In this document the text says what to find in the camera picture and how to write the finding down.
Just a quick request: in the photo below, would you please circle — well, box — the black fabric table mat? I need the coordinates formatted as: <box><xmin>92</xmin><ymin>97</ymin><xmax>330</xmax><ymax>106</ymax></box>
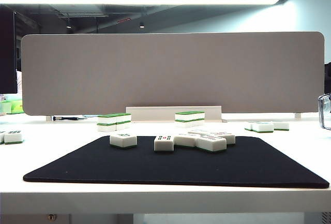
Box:
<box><xmin>22</xmin><ymin>135</ymin><xmax>330</xmax><ymax>189</ymax></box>

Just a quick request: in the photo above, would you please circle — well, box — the five bamboo mahjong tile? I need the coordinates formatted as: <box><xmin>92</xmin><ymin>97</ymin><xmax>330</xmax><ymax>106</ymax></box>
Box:
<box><xmin>195</xmin><ymin>135</ymin><xmax>228</xmax><ymax>153</ymax></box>
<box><xmin>154</xmin><ymin>135</ymin><xmax>175</xmax><ymax>154</ymax></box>
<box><xmin>210</xmin><ymin>130</ymin><xmax>236</xmax><ymax>146</ymax></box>
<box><xmin>173</xmin><ymin>133</ymin><xmax>198</xmax><ymax>149</ymax></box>

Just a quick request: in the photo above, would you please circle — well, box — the green printed box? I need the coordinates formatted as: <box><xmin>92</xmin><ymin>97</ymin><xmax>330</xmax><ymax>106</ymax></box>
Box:
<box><xmin>10</xmin><ymin>99</ymin><xmax>24</xmax><ymax>114</ymax></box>
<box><xmin>0</xmin><ymin>101</ymin><xmax>12</xmax><ymax>115</ymax></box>

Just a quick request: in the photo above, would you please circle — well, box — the dark background device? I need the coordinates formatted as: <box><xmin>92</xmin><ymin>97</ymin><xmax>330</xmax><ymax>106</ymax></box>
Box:
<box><xmin>324</xmin><ymin>62</ymin><xmax>331</xmax><ymax>94</ymax></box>

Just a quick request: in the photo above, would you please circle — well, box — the bird print mahjong tile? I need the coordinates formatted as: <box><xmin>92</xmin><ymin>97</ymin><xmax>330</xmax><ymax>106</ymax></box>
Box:
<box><xmin>109</xmin><ymin>132</ymin><xmax>138</xmax><ymax>149</ymax></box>

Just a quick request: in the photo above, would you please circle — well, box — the clear plastic container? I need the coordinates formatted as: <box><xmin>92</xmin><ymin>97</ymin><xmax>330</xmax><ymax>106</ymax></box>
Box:
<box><xmin>317</xmin><ymin>93</ymin><xmax>331</xmax><ymax>131</ymax></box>

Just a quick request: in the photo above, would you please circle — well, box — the red and green bamboo tile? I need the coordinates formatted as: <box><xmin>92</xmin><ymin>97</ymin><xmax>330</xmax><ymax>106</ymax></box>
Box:
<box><xmin>271</xmin><ymin>122</ymin><xmax>290</xmax><ymax>131</ymax></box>

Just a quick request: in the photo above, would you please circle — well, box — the black computer monitor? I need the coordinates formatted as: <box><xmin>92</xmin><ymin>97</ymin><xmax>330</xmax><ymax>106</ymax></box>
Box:
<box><xmin>0</xmin><ymin>4</ymin><xmax>18</xmax><ymax>94</ymax></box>

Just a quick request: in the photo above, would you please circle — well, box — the six bamboo mahjong tile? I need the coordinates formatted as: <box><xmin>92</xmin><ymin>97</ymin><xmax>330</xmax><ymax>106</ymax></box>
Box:
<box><xmin>251</xmin><ymin>122</ymin><xmax>275</xmax><ymax>133</ymax></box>
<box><xmin>3</xmin><ymin>130</ymin><xmax>24</xmax><ymax>145</ymax></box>

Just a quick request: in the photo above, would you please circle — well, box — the grey felt desk divider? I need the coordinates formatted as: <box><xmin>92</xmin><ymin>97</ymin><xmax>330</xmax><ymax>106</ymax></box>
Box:
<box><xmin>21</xmin><ymin>31</ymin><xmax>326</xmax><ymax>116</ymax></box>

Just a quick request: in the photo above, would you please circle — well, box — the black precision screwdriver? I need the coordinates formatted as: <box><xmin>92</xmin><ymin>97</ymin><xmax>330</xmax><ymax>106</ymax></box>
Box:
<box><xmin>52</xmin><ymin>116</ymin><xmax>85</xmax><ymax>121</ymax></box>

